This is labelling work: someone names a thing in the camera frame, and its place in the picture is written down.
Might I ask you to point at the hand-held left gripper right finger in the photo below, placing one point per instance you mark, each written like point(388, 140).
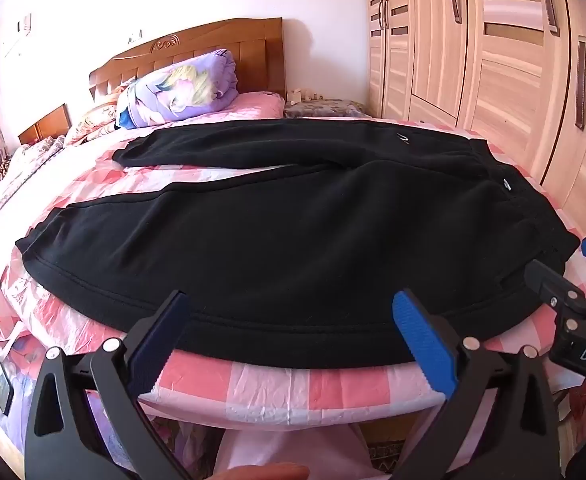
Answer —
point(425, 332)

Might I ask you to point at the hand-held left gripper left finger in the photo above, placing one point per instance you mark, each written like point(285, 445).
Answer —
point(165, 332)

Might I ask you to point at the black pants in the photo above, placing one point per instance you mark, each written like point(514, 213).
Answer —
point(273, 240)

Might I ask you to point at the person's left hand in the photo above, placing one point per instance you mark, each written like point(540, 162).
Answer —
point(268, 473)

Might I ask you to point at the purple printed cloth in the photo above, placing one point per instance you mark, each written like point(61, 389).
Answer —
point(168, 435)

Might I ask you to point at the cardboard box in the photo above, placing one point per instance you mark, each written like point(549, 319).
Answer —
point(388, 437)

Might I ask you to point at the pink checked bed sheet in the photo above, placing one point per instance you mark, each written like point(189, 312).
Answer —
point(273, 390)

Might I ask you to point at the light wooden wardrobe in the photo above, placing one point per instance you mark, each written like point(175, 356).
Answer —
point(498, 85)

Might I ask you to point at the floral quilt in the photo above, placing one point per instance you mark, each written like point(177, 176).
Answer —
point(23, 160)

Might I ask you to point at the orange floral pillow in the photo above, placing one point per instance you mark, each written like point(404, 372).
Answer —
point(93, 120)

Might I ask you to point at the brown wooden nightstand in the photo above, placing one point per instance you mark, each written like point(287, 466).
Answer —
point(48, 120)

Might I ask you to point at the purple floral pillow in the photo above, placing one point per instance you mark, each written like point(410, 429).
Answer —
point(183, 90)

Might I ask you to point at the pink pillow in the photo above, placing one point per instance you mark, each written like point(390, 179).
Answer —
point(258, 105)

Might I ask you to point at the nightstand with patterned cloth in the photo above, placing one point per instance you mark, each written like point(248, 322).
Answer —
point(323, 107)

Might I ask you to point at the wooden headboard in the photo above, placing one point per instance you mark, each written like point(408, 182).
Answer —
point(253, 45)

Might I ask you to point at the wall socket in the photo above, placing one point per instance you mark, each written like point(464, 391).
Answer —
point(133, 37)

